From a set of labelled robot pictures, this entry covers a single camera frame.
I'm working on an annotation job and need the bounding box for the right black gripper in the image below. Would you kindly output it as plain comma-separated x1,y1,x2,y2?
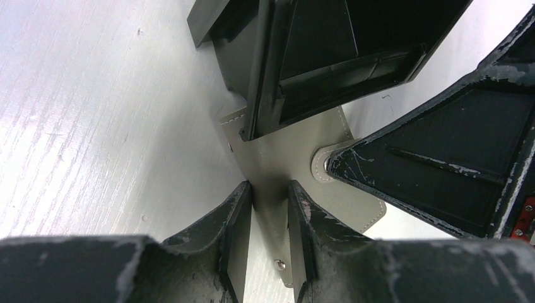
327,10,534,239

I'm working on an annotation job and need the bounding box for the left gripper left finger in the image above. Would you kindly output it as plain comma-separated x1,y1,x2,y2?
1,182,252,302

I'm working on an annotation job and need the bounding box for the black plastic card box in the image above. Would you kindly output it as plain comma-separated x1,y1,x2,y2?
187,0,469,141

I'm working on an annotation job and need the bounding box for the grey leather card holder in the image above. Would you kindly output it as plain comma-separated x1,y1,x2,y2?
220,107,387,288

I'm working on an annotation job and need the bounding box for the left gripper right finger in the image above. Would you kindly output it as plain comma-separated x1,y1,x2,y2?
288,181,534,302

